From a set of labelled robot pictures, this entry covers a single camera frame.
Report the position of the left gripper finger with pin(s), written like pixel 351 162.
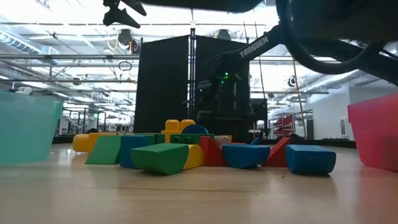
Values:
pixel 116 15
pixel 136 6

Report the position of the long green plastic building block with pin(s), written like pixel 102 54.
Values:
pixel 191 139

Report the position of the yellow plastic building block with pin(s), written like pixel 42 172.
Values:
pixel 81 142
pixel 172 126

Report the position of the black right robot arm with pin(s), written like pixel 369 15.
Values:
pixel 258 46

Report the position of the blue half-round wooden block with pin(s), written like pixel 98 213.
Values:
pixel 195 130

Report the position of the natural wooden cylinder block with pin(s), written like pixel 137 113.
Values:
pixel 222 141

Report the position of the red storage rack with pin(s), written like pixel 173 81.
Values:
pixel 280 121

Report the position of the black folding partition screen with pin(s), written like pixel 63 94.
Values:
pixel 161 87

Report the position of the yellow arch wooden block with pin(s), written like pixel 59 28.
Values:
pixel 195 157

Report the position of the grey overhead pipe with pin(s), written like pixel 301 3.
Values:
pixel 62 56
pixel 62 80

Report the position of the green wooden wedge block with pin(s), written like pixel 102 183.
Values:
pixel 105 151

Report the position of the teal translucent plastic bin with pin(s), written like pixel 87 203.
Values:
pixel 25 130

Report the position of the red translucent plastic bin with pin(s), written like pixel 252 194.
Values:
pixel 376 133

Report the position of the silver ventilation duct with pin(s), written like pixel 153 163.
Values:
pixel 335 79
pixel 18 42

